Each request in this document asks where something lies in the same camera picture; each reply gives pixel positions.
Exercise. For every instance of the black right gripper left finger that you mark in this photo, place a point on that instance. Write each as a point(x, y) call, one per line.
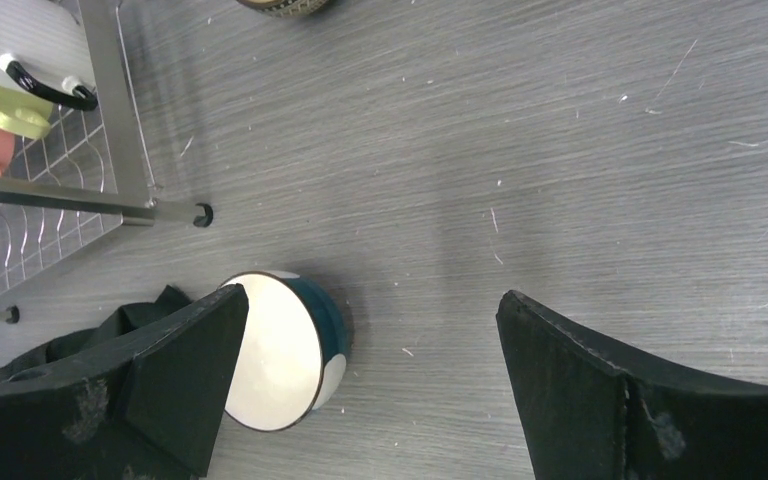
point(145, 405)

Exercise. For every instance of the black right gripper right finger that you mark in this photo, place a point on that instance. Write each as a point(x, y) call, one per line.
point(593, 407)

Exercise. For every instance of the dark blue bowl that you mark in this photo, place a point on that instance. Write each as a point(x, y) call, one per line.
point(294, 352)

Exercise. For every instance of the light green mug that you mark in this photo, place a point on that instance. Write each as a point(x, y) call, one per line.
point(23, 114)

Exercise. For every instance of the white ribbed mug black handle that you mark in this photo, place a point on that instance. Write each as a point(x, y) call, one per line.
point(44, 53)

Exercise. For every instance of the metal dish rack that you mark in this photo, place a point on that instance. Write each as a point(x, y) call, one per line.
point(88, 180)

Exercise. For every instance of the black cloth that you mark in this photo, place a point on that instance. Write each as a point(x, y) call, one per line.
point(125, 319)

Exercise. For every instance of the brown bowl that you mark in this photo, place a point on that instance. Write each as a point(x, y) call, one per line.
point(285, 8)

